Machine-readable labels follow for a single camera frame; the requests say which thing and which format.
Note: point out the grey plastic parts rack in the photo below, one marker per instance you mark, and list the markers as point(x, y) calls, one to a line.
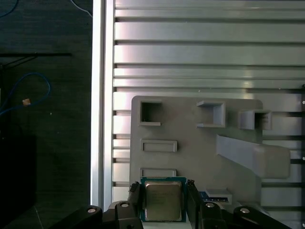
point(190, 155)

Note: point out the silver top CPU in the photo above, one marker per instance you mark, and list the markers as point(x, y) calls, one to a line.
point(163, 200)

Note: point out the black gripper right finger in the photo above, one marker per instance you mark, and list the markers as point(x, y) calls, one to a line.
point(209, 214)

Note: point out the small brown tag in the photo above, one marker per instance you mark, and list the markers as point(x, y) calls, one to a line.
point(26, 102)

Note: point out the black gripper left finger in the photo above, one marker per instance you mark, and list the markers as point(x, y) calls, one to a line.
point(124, 214)

